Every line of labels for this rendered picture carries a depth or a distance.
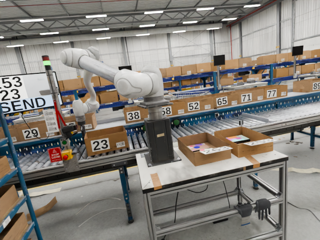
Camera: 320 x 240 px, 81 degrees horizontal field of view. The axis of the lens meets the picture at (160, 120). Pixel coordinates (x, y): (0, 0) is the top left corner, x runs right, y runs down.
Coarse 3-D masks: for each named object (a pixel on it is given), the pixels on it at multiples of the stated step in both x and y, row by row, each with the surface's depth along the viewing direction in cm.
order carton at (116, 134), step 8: (112, 128) 208; (120, 128) 211; (88, 136) 202; (96, 136) 204; (104, 136) 178; (112, 136) 181; (120, 136) 183; (88, 144) 175; (112, 144) 182; (128, 144) 187; (88, 152) 176; (96, 152) 179; (104, 152) 181
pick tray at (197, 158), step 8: (184, 136) 166; (192, 136) 168; (200, 136) 169; (208, 136) 168; (184, 144) 147; (192, 144) 169; (208, 144) 165; (216, 144) 155; (224, 144) 142; (184, 152) 150; (192, 152) 131; (200, 152) 129; (216, 152) 132; (224, 152) 134; (192, 160) 134; (200, 160) 131; (208, 160) 132; (216, 160) 133
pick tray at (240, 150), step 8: (232, 128) 172; (240, 128) 173; (216, 136) 166; (224, 136) 172; (248, 136) 166; (256, 136) 155; (264, 136) 145; (232, 144) 140; (240, 144) 133; (264, 144) 136; (272, 144) 137; (232, 152) 142; (240, 152) 134; (248, 152) 135; (256, 152) 136; (264, 152) 138
